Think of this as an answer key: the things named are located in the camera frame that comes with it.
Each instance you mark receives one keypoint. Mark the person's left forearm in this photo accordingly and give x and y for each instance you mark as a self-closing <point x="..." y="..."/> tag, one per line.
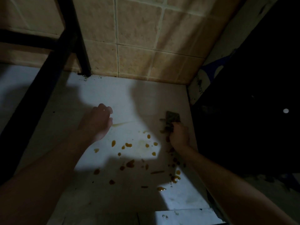
<point x="35" y="185"/>

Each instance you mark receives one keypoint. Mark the person's right forearm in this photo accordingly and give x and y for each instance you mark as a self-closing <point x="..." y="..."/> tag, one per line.
<point x="234" y="185"/>

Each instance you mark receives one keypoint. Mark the person's left hand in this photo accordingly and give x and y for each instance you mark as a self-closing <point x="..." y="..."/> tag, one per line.
<point x="96" y="121"/>

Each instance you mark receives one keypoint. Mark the person's right hand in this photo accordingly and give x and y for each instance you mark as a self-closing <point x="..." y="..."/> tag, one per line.
<point x="180" y="135"/>

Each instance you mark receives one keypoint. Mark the white board with blue print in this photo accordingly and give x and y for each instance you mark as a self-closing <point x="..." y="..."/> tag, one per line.
<point x="211" y="74"/>

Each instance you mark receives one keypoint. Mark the black metal stove stand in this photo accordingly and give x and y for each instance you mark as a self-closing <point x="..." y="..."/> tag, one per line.
<point x="35" y="103"/>

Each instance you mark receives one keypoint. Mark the dark grey rag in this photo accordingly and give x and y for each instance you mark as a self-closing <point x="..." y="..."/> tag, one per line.
<point x="173" y="117"/>

